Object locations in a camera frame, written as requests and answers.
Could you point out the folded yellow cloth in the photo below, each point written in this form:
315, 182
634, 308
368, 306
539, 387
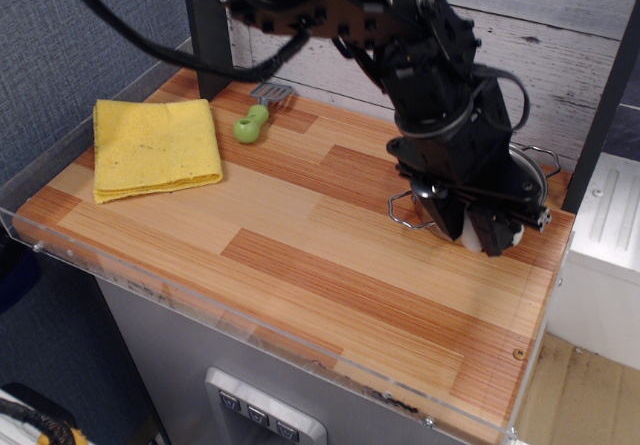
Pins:
146, 148

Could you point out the dark right vertical post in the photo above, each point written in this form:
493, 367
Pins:
611, 97

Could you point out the white box at right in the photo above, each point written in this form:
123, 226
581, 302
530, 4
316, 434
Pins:
596, 303

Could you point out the silver dispenser button panel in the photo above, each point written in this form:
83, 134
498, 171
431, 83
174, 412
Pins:
247, 415

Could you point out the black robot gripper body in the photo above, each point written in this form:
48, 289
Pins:
460, 144

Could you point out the dark vertical post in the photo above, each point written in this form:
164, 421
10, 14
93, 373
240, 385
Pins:
209, 32
611, 97

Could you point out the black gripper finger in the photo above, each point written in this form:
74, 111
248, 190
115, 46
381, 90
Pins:
434, 204
495, 230

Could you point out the clear acrylic table guard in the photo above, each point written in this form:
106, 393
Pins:
294, 252

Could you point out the stainless steel pan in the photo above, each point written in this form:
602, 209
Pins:
537, 165

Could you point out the plush sushi roll toy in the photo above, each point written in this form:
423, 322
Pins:
470, 239

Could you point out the dark left vertical post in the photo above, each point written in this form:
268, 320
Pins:
209, 32

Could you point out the black yellow object bottom left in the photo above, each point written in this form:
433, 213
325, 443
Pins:
51, 431

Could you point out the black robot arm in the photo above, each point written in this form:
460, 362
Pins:
419, 53

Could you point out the green handled grey toy spatula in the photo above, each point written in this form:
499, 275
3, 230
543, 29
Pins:
247, 129

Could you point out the silver toy fridge cabinet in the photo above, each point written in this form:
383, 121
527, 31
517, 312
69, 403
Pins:
173, 354

